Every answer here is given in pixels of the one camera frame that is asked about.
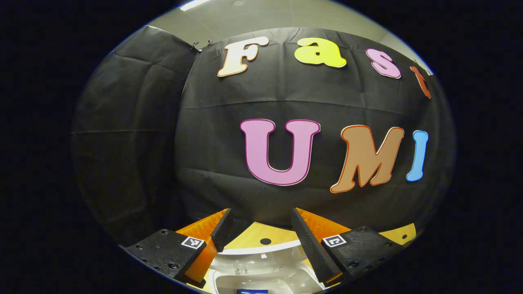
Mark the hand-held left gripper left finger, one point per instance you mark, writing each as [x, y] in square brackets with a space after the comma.
[224, 230]

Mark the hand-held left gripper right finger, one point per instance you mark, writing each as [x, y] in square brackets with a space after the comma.
[308, 245]

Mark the white desktop garbage bin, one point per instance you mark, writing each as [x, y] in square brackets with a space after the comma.
[261, 269]

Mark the blue silver pop can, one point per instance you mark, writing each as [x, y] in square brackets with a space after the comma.
[251, 291]

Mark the black backdrop cloth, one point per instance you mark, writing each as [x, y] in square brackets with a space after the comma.
[212, 134]

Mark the ceiling light panel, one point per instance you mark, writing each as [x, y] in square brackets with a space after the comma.
[195, 4]

